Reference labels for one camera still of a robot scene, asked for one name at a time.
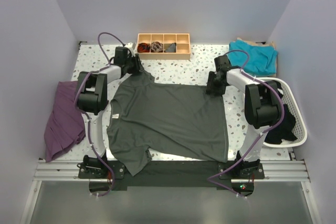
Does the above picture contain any purple t shirt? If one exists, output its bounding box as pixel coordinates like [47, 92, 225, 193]
[44, 81, 85, 162]

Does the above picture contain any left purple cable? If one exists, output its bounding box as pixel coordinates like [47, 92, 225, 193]
[73, 31, 129, 197]

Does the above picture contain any grey pink fabric item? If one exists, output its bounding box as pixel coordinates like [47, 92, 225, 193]
[150, 41, 164, 53]

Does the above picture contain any red black fabric item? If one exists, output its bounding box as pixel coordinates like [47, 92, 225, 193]
[137, 42, 151, 53]

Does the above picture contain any white laundry basket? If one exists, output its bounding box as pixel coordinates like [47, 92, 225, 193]
[260, 77, 308, 148]

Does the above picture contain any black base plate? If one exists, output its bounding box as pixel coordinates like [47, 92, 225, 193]
[77, 157, 265, 196]

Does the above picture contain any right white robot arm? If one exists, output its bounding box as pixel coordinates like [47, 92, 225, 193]
[206, 55, 285, 178]

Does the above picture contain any wooden compartment box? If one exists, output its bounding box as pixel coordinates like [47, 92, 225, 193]
[135, 33, 191, 60]

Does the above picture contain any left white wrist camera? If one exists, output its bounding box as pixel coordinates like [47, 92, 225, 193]
[125, 42, 136, 50]

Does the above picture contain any dark grey t shirt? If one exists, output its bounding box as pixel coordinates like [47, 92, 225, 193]
[107, 72, 228, 175]

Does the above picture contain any dark grey folded item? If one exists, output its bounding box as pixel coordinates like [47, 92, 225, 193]
[164, 42, 176, 53]

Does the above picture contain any aluminium rail frame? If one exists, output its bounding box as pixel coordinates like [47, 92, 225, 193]
[33, 161, 310, 182]

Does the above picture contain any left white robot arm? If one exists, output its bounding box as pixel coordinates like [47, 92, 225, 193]
[75, 43, 143, 178]

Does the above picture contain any teal t shirt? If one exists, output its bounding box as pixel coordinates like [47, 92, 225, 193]
[228, 39, 278, 77]

